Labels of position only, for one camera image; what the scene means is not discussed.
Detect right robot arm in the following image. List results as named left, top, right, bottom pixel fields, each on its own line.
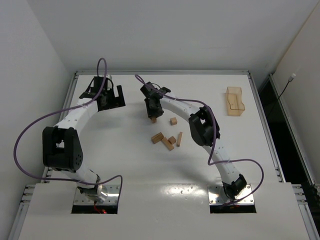
left=140, top=82, right=247, bottom=201

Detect thin wooden plank block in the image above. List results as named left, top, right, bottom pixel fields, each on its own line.
left=176, top=131, right=183, bottom=147

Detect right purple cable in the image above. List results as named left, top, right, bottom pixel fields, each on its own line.
left=134, top=74, right=265, bottom=207

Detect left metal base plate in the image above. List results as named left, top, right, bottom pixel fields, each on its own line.
left=73, top=184, right=120, bottom=206

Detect wooden block cube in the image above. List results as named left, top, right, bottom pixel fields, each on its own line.
left=170, top=117, right=178, bottom=126

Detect purple cable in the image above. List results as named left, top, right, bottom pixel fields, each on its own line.
left=134, top=74, right=265, bottom=207
left=12, top=57, right=123, bottom=191

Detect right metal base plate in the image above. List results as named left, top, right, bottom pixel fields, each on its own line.
left=207, top=184, right=255, bottom=205

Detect small wooden cube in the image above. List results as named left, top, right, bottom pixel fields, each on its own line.
left=168, top=136, right=177, bottom=145

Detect aluminium table frame rail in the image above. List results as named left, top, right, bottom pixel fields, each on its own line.
left=19, top=73, right=319, bottom=240

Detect metal base plate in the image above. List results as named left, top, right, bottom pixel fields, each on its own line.
left=207, top=184, right=255, bottom=205
left=73, top=184, right=120, bottom=206

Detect wide wooden block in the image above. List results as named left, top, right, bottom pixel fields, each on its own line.
left=151, top=132, right=164, bottom=144

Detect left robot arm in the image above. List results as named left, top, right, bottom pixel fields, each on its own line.
left=42, top=75, right=126, bottom=203

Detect amber transparent plastic bin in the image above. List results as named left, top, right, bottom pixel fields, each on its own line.
left=225, top=86, right=246, bottom=117

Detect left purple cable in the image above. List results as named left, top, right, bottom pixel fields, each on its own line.
left=12, top=57, right=123, bottom=191

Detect black wall cable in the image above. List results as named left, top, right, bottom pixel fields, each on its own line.
left=267, top=72, right=297, bottom=118

